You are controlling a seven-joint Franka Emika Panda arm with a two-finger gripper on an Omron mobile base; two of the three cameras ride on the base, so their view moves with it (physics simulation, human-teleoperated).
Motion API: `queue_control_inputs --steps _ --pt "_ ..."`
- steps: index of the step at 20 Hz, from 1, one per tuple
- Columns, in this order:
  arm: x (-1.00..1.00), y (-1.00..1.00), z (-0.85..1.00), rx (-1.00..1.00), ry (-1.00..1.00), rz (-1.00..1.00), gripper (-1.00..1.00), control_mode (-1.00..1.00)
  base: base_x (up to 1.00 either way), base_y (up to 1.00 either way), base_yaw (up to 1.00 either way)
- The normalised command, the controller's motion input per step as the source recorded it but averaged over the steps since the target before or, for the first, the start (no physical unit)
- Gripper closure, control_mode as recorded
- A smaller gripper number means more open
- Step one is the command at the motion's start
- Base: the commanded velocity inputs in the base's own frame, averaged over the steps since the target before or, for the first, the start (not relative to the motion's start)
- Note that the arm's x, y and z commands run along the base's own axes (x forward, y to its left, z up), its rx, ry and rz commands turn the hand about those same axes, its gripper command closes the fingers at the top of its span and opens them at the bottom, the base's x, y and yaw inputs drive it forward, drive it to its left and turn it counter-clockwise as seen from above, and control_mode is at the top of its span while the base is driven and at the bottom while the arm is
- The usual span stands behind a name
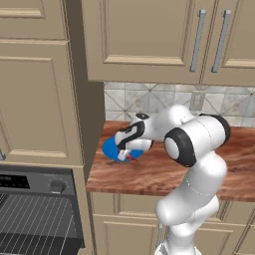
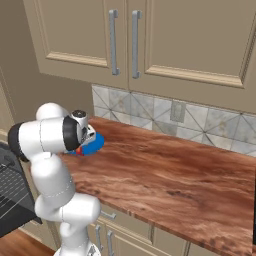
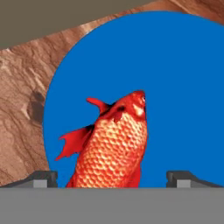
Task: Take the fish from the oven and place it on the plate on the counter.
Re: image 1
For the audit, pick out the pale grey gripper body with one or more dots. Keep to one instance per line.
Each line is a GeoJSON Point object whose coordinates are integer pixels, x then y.
{"type": "Point", "coordinates": [124, 155]}

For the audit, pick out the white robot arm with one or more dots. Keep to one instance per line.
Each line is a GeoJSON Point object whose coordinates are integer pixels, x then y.
{"type": "Point", "coordinates": [202, 166]}

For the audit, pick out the blue plate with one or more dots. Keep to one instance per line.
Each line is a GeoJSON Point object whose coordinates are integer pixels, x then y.
{"type": "Point", "coordinates": [109, 149]}

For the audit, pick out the dark oven knob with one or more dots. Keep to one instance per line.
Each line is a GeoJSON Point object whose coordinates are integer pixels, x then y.
{"type": "Point", "coordinates": [57, 186]}

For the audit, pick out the dark grey oven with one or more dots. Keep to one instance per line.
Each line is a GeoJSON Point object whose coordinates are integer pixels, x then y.
{"type": "Point", "coordinates": [30, 181]}

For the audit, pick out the wide beige drawer front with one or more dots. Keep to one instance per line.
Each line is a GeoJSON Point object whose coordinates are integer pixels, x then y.
{"type": "Point", "coordinates": [139, 204]}

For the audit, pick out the narrow beige drawer front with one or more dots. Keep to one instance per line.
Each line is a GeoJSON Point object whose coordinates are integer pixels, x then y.
{"type": "Point", "coordinates": [103, 203]}

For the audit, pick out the beige base cupboard door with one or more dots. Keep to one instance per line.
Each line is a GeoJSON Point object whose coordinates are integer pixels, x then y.
{"type": "Point", "coordinates": [127, 237]}
{"type": "Point", "coordinates": [219, 240]}

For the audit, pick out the large beige tall-unit door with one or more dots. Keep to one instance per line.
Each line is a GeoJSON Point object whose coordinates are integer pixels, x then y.
{"type": "Point", "coordinates": [36, 106]}

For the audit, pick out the small beige tall-unit door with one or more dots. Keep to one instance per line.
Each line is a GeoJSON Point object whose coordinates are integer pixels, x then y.
{"type": "Point", "coordinates": [30, 18]}

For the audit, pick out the beige wall socket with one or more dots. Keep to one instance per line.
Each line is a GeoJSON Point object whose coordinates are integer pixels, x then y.
{"type": "Point", "coordinates": [197, 101]}

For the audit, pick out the wide beige wall cupboard door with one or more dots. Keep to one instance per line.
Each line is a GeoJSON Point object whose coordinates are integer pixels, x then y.
{"type": "Point", "coordinates": [142, 36]}

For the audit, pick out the narrow beige wall cupboard door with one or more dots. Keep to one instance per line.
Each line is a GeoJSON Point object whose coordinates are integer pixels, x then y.
{"type": "Point", "coordinates": [237, 40]}

